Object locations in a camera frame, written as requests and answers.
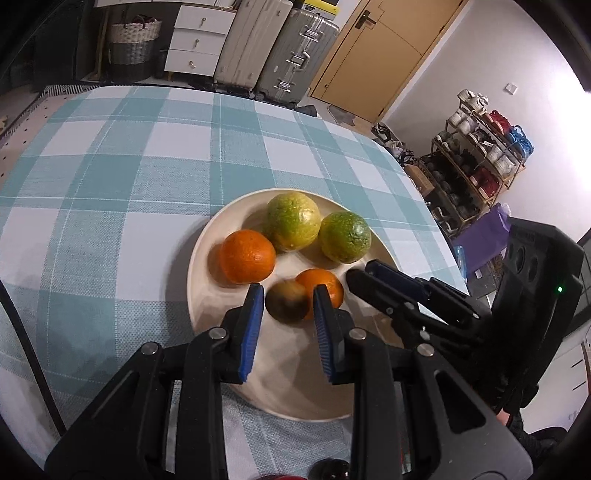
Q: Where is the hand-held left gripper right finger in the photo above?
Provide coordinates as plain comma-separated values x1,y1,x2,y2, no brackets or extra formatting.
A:
313,285,532,480

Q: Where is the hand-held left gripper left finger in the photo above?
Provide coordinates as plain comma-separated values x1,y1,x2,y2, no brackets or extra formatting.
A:
45,283,266,480

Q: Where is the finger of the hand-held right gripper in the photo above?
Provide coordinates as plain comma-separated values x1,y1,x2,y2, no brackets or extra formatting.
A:
346,269,484,357
367,260,482,325

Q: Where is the cream round plate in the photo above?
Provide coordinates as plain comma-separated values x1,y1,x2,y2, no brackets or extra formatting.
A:
186,187,407,422

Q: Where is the small brown kiwi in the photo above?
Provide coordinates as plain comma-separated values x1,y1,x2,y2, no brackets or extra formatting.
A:
264,279,311,322

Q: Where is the orange tangerine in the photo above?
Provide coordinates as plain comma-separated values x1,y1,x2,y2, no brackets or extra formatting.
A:
218,229,277,284
294,268,345,311

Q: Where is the yellowish green orange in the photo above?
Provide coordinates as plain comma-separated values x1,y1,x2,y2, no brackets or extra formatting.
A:
264,193,321,252

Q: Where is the purple bag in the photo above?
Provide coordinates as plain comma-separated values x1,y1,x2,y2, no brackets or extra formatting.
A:
454,202,512,278

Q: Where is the small cardboard box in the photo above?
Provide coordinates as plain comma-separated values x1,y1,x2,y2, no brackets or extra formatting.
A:
405,163,435,193

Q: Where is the dark purple plum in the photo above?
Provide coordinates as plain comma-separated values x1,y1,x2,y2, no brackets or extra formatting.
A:
308,458,352,480

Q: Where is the pile of floor shoes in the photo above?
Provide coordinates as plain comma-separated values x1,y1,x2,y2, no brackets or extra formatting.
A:
370,121,419,169

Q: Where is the person's dark clothing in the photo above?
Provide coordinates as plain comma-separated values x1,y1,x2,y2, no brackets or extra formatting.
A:
505,406,571,480

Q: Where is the wooden shoe rack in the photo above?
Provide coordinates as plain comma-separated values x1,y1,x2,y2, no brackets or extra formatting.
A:
422,89,535,234

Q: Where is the grey door mat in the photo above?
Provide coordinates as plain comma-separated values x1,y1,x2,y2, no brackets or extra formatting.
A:
327,105,357,127

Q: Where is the teal checked tablecloth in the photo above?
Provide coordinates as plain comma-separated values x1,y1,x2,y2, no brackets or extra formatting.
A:
0,85,469,480

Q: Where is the wooden door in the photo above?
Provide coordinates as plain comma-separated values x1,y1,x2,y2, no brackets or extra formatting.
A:
308,0,464,124

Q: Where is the grey suitcase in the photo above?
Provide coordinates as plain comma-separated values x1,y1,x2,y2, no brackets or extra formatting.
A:
255,7,341,105

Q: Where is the beige suitcase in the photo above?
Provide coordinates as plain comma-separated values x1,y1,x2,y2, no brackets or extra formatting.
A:
213,0,293,94

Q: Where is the white desk with drawers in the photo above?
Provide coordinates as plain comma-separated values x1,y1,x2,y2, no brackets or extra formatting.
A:
163,4,237,83

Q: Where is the patterned floor rug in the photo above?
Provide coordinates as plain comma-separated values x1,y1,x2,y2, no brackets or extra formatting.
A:
0,82,86,155

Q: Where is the woven laundry basket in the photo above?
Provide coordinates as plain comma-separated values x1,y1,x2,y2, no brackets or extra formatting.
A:
107,17,163,85

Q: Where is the black cable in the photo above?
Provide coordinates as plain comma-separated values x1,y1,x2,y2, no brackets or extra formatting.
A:
0,277,68,437

